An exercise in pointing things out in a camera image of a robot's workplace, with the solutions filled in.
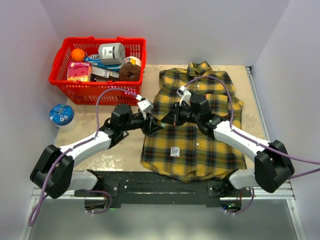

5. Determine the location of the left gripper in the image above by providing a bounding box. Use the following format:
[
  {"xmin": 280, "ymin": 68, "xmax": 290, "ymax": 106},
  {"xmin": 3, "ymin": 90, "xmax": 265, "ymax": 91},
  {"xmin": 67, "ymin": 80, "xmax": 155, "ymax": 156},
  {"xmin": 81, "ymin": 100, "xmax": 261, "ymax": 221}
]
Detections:
[{"xmin": 121, "ymin": 110, "xmax": 163, "ymax": 135}]

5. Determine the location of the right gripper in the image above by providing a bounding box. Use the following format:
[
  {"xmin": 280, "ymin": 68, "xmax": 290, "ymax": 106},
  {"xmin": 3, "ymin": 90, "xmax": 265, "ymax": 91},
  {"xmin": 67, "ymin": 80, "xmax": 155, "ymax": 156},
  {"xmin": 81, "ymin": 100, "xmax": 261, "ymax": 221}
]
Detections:
[{"xmin": 162, "ymin": 102, "xmax": 201, "ymax": 127}]

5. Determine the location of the yellow plaid shirt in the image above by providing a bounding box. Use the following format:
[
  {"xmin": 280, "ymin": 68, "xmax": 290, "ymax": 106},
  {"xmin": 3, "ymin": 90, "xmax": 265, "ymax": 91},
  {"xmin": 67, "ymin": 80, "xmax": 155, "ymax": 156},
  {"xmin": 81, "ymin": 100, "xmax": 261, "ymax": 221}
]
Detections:
[{"xmin": 140, "ymin": 61, "xmax": 247, "ymax": 182}]

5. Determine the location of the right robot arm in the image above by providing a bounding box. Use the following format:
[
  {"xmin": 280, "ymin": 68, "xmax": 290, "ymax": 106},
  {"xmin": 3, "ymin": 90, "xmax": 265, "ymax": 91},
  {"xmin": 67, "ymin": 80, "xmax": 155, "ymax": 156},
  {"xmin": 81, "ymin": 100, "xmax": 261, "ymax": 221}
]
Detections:
[{"xmin": 161, "ymin": 94, "xmax": 295, "ymax": 197}]

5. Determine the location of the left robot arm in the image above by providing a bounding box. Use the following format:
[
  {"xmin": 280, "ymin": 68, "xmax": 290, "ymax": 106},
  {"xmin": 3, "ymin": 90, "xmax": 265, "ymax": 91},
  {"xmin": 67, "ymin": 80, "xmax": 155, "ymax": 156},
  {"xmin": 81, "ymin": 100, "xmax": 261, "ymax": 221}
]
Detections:
[{"xmin": 30, "ymin": 104, "xmax": 165, "ymax": 199}]

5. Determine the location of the black brooch display stand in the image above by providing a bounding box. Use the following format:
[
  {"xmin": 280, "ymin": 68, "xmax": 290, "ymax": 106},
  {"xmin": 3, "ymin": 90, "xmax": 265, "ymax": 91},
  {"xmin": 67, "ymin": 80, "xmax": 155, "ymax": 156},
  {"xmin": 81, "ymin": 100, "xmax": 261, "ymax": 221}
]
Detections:
[{"xmin": 113, "ymin": 131, "xmax": 129, "ymax": 144}]

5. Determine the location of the brown chocolate donut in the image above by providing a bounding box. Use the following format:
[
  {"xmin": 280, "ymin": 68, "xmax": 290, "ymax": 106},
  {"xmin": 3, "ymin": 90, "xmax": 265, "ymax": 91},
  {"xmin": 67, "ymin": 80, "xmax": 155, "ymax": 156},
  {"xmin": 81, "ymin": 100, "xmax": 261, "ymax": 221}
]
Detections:
[{"xmin": 118, "ymin": 62, "xmax": 141, "ymax": 82}]

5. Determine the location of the white paper cup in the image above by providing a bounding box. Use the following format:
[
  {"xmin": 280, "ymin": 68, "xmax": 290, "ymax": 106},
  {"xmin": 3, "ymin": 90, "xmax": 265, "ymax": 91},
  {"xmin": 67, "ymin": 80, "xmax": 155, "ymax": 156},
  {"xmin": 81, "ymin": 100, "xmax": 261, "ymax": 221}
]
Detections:
[{"xmin": 121, "ymin": 56, "xmax": 142, "ymax": 68}]

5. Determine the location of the blue white flat box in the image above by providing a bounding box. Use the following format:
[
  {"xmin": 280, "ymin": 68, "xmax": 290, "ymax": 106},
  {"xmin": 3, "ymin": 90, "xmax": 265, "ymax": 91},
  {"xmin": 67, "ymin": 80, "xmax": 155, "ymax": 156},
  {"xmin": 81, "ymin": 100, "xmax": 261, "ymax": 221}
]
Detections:
[{"xmin": 84, "ymin": 54, "xmax": 121, "ymax": 79}]

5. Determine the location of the grey cylindrical can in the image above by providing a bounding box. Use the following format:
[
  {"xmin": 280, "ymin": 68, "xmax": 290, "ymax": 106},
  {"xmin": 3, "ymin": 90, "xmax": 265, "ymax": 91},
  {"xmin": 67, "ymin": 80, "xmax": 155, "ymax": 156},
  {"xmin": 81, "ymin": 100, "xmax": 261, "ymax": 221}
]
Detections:
[{"xmin": 98, "ymin": 42, "xmax": 126, "ymax": 65}]

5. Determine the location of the blue lidded plastic tub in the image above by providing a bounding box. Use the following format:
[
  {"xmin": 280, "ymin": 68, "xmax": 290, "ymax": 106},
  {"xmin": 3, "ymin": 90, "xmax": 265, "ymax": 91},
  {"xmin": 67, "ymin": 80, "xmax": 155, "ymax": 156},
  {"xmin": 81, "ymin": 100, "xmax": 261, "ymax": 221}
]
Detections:
[{"xmin": 49, "ymin": 103, "xmax": 77, "ymax": 131}]

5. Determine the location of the red plastic shopping basket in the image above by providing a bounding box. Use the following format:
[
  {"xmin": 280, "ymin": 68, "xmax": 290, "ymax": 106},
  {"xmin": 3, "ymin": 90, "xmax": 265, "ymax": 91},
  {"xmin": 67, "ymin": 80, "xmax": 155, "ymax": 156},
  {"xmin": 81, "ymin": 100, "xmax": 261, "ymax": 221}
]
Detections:
[{"xmin": 48, "ymin": 36, "xmax": 147, "ymax": 106}]

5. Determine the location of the pink snack box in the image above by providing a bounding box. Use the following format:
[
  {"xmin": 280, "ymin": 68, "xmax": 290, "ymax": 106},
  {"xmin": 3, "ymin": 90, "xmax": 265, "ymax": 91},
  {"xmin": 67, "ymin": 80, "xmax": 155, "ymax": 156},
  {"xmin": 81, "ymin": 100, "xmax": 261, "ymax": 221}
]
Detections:
[{"xmin": 67, "ymin": 62, "xmax": 92, "ymax": 82}]

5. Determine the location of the orange fruit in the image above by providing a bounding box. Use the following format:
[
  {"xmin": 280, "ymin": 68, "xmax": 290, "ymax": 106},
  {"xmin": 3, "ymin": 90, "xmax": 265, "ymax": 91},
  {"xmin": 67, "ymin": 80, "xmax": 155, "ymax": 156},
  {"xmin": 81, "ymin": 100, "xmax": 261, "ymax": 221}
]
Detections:
[{"xmin": 71, "ymin": 48, "xmax": 86, "ymax": 62}]

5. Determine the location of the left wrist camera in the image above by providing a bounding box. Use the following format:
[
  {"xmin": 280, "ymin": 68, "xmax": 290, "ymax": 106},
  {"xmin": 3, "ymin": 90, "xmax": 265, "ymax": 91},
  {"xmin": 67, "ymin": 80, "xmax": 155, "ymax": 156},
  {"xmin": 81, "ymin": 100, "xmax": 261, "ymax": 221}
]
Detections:
[{"xmin": 136, "ymin": 94, "xmax": 154, "ymax": 119}]

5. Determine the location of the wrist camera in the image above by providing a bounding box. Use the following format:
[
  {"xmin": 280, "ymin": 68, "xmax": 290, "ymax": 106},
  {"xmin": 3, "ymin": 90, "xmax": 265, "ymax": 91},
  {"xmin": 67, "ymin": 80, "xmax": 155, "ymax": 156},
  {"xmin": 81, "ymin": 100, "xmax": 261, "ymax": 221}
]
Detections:
[
  {"xmin": 176, "ymin": 86, "xmax": 192, "ymax": 106},
  {"xmin": 136, "ymin": 94, "xmax": 154, "ymax": 119}
]

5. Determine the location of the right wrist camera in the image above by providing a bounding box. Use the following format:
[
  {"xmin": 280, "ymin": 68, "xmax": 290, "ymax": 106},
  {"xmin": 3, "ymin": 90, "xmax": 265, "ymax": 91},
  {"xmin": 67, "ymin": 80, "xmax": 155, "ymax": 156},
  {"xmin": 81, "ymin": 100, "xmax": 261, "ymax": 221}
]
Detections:
[{"xmin": 176, "ymin": 86, "xmax": 192, "ymax": 106}]

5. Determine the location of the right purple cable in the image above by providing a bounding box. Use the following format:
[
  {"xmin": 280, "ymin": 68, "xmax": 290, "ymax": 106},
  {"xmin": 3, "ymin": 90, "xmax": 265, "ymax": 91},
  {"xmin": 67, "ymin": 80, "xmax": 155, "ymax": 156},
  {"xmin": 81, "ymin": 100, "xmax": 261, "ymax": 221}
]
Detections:
[{"xmin": 183, "ymin": 75, "xmax": 320, "ymax": 180}]

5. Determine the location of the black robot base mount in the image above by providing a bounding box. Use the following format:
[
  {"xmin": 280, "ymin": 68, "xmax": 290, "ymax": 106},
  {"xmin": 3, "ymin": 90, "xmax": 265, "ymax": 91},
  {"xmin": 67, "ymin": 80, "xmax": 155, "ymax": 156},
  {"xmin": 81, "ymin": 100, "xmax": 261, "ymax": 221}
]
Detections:
[{"xmin": 74, "ymin": 171, "xmax": 252, "ymax": 209}]

